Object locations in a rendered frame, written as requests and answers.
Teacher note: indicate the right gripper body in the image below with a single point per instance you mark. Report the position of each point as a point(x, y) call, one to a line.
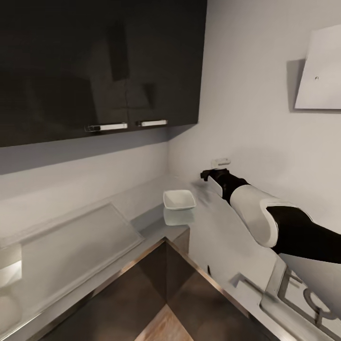
point(206, 173)

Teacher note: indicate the drop in sink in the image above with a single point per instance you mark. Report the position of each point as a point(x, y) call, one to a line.
point(39, 270)

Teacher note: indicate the range hood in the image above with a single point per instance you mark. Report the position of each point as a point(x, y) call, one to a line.
point(320, 86)

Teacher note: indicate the burner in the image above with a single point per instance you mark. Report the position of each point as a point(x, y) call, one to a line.
point(290, 302)

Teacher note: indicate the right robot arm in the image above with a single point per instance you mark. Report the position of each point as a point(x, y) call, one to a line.
point(310, 250)

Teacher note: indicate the cabinet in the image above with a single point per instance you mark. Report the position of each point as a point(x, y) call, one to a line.
point(80, 68)

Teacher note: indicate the bowl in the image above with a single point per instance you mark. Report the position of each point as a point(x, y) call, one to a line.
point(178, 200)

